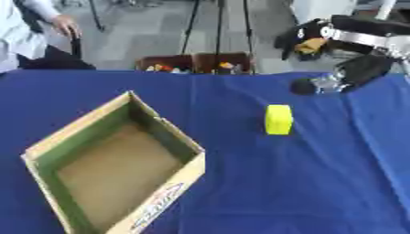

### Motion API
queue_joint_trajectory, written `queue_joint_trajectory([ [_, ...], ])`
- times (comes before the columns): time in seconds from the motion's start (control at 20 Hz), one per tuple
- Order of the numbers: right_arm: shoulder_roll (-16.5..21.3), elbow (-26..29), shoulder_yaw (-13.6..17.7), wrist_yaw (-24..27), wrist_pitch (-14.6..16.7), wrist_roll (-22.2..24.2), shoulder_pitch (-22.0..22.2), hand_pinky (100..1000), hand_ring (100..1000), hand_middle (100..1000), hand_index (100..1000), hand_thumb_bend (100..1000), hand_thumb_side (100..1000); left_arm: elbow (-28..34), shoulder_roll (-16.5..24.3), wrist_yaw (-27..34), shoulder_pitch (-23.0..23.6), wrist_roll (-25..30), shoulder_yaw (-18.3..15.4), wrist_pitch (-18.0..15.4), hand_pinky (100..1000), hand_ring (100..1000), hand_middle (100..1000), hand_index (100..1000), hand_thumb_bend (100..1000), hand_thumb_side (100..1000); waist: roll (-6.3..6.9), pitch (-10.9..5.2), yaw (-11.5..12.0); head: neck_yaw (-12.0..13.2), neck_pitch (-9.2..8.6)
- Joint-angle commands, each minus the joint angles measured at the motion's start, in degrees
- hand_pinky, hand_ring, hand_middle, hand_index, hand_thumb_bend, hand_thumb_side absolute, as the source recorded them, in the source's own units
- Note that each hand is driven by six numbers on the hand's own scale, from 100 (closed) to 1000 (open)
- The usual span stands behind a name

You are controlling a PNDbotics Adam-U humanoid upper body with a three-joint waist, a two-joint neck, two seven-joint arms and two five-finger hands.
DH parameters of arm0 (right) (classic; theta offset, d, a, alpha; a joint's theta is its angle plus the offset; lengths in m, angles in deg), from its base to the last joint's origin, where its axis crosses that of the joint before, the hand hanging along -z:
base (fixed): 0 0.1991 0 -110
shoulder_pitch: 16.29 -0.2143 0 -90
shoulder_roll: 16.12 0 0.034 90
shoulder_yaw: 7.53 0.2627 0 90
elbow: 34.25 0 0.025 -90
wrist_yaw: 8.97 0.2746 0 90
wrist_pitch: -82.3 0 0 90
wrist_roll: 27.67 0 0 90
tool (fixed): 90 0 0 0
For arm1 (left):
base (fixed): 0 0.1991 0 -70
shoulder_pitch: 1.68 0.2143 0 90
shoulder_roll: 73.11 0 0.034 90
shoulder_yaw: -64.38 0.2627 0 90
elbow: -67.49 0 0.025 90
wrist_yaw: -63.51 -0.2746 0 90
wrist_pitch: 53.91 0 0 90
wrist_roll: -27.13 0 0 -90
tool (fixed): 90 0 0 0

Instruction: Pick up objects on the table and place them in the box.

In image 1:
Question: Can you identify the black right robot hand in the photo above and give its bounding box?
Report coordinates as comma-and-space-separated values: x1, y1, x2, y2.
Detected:
274, 14, 410, 96

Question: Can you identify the brown storage box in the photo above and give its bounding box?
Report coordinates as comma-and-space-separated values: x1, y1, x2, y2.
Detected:
135, 54, 196, 74
190, 51, 256, 76

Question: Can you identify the cardboard box with green inside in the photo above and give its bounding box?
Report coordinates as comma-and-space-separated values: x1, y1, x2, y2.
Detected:
19, 90, 209, 234

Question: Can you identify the orange toy piece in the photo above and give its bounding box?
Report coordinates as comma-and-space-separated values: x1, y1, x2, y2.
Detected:
295, 37, 329, 55

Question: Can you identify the yellow block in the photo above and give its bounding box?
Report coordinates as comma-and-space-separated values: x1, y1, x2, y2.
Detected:
264, 103, 295, 136

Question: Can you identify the black tripod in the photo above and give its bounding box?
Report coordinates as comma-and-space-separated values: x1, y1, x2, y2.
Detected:
179, 0, 256, 75

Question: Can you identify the thin black stand leg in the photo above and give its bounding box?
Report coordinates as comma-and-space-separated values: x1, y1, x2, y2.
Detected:
86, 0, 108, 33

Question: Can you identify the person's hand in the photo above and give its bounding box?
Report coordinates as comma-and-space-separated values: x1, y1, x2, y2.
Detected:
49, 14, 85, 39

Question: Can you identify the person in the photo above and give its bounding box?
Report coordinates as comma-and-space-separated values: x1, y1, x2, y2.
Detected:
0, 0, 98, 73

